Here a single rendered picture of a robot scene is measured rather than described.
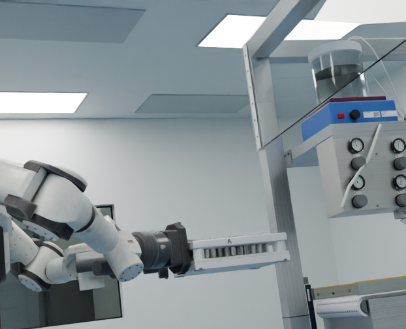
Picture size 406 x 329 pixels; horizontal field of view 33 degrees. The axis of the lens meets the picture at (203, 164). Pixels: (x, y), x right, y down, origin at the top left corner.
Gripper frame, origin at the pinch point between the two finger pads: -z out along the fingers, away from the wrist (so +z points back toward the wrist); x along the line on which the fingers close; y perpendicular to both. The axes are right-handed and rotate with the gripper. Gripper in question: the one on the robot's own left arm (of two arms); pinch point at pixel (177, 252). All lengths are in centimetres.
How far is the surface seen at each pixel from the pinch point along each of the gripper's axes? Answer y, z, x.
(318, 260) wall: -573, -212, -13
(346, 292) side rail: -14, -49, 17
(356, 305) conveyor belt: 12.4, -41.7, 20.0
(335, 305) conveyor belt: 0.3, -40.2, 19.6
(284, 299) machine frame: -14.5, -30.4, 16.4
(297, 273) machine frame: -13.4, -35.3, 9.5
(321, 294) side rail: -12.5, -40.8, 16.5
